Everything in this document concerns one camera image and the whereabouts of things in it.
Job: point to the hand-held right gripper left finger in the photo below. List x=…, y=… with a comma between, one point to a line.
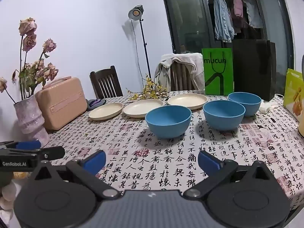
x=95, y=161

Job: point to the yellow flower branch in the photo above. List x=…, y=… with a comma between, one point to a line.
x=152, y=92

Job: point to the person's left hand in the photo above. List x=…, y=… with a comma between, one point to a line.
x=7, y=193

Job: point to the green paper bag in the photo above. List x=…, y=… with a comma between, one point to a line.
x=228, y=85

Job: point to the black paper bag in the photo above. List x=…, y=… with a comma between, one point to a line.
x=251, y=71

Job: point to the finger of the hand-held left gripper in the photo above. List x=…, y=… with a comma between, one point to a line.
x=52, y=152
x=28, y=144

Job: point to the blue bowl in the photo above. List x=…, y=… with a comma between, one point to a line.
x=168, y=123
x=247, y=103
x=223, y=117

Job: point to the yellow-green gift box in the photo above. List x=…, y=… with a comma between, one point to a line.
x=291, y=87

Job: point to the dried pink rose bouquet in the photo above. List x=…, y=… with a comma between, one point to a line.
x=29, y=40

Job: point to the peach hard case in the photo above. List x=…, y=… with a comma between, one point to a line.
x=64, y=102

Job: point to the purple grey cloth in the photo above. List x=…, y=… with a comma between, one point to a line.
x=95, y=104

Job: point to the dark wooden chair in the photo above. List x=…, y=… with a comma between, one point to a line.
x=104, y=80

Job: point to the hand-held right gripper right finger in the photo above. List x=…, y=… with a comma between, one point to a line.
x=209, y=161

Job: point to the wooden chair under jacket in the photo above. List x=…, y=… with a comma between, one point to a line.
x=180, y=76

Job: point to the white cloth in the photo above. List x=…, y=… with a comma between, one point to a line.
x=266, y=108

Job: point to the hanging white garment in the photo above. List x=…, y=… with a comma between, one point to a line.
x=255, y=16

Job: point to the hanging light blue shirt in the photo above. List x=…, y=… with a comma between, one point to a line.
x=222, y=21

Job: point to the hanging pink garment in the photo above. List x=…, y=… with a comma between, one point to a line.
x=238, y=7

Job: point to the studio light on stand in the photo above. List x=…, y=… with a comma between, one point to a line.
x=135, y=13

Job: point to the beige jacket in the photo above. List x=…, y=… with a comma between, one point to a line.
x=166, y=61

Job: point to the yellow thermos jug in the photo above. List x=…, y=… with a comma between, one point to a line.
x=301, y=130

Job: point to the cream plate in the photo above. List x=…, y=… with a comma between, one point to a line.
x=142, y=108
x=105, y=111
x=187, y=101

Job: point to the pink textured vase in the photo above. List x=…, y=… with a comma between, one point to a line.
x=28, y=118

